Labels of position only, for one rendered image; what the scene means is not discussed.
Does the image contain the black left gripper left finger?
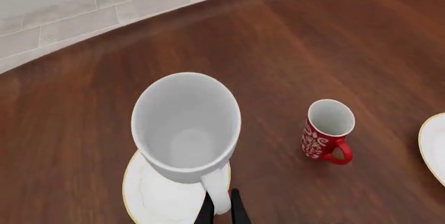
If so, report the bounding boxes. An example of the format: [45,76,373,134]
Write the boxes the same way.
[195,191,216,224]

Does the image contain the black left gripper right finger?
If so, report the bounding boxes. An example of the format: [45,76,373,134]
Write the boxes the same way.
[229,188,254,224]

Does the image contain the white plate with gold rim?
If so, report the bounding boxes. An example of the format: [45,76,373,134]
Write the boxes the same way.
[418,113,445,186]
[122,149,232,224]

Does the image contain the red mug with white pattern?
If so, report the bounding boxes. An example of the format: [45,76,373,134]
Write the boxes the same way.
[299,99,356,166]

